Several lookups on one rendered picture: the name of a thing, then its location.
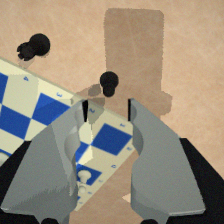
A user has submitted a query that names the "blue and cream chessboard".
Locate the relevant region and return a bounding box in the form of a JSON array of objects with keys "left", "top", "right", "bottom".
[{"left": 0, "top": 56, "right": 135, "bottom": 211}]

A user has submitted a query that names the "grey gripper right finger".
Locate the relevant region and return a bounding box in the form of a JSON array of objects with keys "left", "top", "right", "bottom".
[{"left": 128, "top": 98, "right": 224, "bottom": 224}]

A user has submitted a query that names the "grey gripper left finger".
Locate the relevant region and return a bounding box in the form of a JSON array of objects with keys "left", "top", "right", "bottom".
[{"left": 0, "top": 99, "right": 88, "bottom": 224}]

